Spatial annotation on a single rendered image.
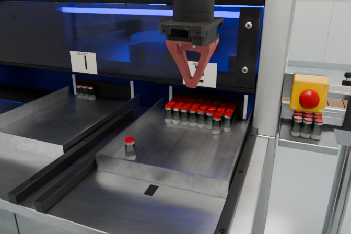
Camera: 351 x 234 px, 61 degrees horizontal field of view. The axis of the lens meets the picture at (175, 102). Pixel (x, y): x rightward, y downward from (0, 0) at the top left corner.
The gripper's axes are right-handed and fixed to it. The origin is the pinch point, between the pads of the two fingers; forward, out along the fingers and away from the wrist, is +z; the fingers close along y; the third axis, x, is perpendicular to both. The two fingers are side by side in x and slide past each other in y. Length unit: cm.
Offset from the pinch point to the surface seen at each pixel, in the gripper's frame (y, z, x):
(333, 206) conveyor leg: 40, 47, -31
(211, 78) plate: 26.3, 7.6, 3.4
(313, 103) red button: 22.9, 9.4, -19.2
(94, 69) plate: 26.2, 9.1, 37.1
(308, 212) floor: 114, 111, -36
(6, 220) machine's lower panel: 25, 80, 89
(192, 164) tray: 7.8, 20.3, 2.0
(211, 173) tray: 6.4, 20.2, -2.4
